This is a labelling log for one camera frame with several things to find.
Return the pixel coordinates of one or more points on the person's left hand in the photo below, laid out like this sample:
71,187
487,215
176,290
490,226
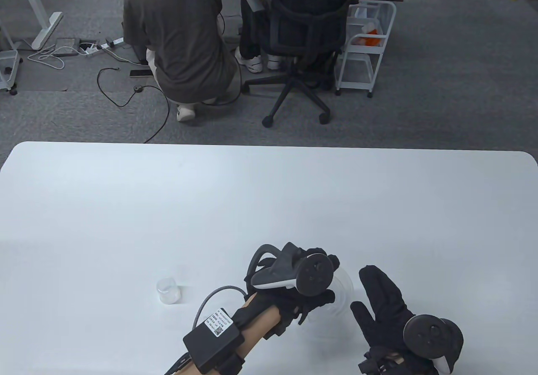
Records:
273,307

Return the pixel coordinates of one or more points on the person's right hand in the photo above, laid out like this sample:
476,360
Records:
384,307

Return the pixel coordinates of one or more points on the largest clear plastic beaker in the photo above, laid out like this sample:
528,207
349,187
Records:
344,291

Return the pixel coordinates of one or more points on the tiny clear plastic beaker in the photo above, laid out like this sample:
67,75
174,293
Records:
168,291

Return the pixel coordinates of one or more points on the person's left forearm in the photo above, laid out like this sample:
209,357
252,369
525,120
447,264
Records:
262,324

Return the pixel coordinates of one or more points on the black and white controller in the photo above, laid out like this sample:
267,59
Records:
431,335
313,274

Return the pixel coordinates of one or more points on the white rolling cart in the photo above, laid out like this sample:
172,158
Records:
8,68
361,68

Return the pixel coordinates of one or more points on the orange item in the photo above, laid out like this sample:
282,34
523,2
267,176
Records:
372,38

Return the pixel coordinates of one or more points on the black phone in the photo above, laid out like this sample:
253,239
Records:
140,72

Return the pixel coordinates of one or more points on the black office chair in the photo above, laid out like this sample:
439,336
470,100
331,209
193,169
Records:
311,34

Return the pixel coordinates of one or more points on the white power strip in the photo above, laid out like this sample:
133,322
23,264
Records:
105,44

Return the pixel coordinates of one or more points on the grey floor box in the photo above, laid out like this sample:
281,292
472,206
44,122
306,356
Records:
66,48

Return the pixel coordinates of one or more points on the white desk leg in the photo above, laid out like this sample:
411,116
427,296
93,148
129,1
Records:
40,22

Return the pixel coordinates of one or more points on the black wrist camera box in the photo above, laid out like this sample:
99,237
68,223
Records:
214,341

